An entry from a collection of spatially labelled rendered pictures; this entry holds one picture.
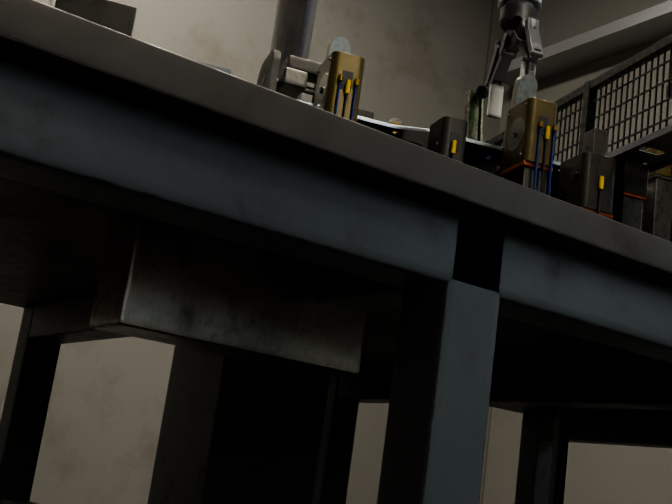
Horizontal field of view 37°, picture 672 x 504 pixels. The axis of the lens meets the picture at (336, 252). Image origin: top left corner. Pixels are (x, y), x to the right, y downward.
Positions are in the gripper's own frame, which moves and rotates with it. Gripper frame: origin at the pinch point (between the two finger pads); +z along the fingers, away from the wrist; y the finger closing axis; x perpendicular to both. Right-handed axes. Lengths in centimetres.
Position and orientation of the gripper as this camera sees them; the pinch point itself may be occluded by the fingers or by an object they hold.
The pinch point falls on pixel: (509, 101)
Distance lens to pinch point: 204.0
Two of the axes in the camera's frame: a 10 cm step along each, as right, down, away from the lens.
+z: -1.3, 9.7, -2.2
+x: 9.4, 2.0, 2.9
